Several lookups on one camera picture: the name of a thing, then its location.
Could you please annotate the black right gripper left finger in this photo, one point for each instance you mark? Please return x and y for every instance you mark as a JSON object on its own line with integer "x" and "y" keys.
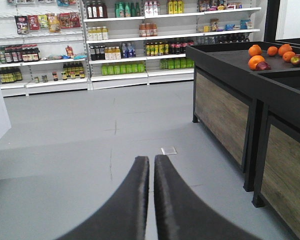
{"x": 124, "y": 215}

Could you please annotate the orange fruit front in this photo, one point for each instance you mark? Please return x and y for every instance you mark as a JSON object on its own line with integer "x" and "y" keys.
{"x": 254, "y": 60}

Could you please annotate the far steel floor plate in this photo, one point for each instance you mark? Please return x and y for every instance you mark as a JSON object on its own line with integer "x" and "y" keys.
{"x": 170, "y": 150}

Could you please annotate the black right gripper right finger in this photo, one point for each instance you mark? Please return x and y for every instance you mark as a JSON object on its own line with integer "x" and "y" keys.
{"x": 181, "y": 215}

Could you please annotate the red apple front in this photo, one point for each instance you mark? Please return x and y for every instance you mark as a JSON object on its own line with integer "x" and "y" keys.
{"x": 262, "y": 66}

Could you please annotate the wooden black-framed produce stand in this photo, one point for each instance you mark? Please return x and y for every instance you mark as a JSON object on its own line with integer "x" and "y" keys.
{"x": 234, "y": 102}

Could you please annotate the white store shelving unit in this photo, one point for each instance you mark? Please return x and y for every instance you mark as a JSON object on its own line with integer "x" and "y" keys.
{"x": 51, "y": 46}

